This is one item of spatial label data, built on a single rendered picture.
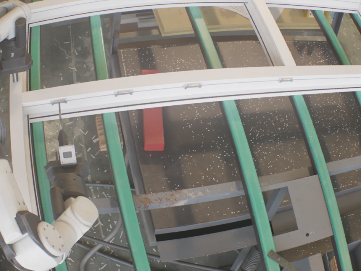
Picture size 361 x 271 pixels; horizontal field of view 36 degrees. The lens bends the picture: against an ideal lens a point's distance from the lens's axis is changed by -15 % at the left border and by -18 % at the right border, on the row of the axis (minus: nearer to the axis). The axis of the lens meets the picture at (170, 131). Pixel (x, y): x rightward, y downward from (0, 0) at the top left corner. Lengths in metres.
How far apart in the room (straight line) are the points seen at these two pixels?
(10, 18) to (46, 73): 1.49
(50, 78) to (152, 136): 1.09
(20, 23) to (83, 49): 1.60
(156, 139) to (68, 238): 0.80
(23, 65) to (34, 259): 0.70
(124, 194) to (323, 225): 0.57
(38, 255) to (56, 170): 0.43
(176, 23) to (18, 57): 0.88
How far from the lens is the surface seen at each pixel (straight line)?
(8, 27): 1.54
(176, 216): 1.90
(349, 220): 2.05
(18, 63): 1.67
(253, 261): 2.05
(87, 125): 2.79
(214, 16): 2.39
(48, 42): 3.15
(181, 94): 1.78
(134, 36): 2.30
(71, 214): 1.32
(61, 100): 1.70
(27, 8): 1.57
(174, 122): 2.09
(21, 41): 1.56
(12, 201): 1.15
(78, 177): 1.48
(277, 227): 1.98
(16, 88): 1.74
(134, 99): 1.76
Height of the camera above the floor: 2.27
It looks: 54 degrees down
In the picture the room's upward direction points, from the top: 9 degrees clockwise
